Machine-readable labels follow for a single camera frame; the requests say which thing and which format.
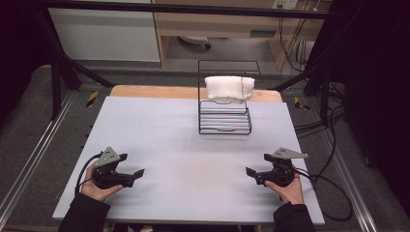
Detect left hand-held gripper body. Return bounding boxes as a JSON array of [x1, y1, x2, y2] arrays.
[[91, 146, 135, 190]]

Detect person's right hand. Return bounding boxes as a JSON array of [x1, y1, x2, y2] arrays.
[[264, 164, 306, 206]]

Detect right hand-held gripper black cable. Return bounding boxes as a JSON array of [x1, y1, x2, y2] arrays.
[[292, 166, 354, 222]]

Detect black wire rack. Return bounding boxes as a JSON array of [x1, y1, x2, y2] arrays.
[[197, 59, 263, 136]]

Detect black metal frame strut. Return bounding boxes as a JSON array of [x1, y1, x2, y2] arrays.
[[34, 9, 116, 121], [273, 57, 335, 128]]

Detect white wall power outlet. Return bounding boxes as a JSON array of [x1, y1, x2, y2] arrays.
[[272, 0, 300, 11]]

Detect light wooden desk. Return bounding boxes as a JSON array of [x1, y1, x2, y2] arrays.
[[150, 0, 333, 71]]

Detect aluminium floor rail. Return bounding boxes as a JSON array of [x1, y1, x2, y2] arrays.
[[317, 128, 379, 232], [0, 91, 77, 224]]

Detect hanging cables under desk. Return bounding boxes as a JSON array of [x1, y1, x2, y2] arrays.
[[278, 0, 318, 74]]

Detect yellow black striped tape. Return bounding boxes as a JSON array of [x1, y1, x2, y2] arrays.
[[292, 96, 311, 111], [85, 90, 100, 108]]

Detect office chair base with caster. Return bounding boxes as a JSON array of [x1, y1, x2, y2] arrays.
[[177, 35, 213, 50]]

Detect black metal frame crossbar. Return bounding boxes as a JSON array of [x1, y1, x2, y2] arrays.
[[44, 0, 333, 20]]

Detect black curtain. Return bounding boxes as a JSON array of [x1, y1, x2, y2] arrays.
[[0, 0, 54, 124], [307, 0, 410, 220]]

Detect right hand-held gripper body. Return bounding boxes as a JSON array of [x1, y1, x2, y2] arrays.
[[255, 147, 309, 189]]

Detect person's left hand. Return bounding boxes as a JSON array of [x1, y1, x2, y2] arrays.
[[79, 162, 126, 204]]

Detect white cabinet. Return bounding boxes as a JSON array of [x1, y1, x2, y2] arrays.
[[49, 0, 161, 63]]

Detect white table cover board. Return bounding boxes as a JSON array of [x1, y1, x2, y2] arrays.
[[52, 96, 326, 226]]

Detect wooden table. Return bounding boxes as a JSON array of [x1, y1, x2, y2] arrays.
[[109, 84, 284, 104]]

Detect white towel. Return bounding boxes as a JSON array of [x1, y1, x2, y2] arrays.
[[204, 75, 256, 105]]

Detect hand-held gripper black cable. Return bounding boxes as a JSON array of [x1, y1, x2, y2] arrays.
[[73, 152, 104, 196], [292, 166, 354, 222]]

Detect left hand-held gripper black cable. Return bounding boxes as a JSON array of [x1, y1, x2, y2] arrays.
[[73, 152, 104, 196]]

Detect bundle of black floor cables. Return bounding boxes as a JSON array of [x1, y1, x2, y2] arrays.
[[294, 81, 347, 139]]

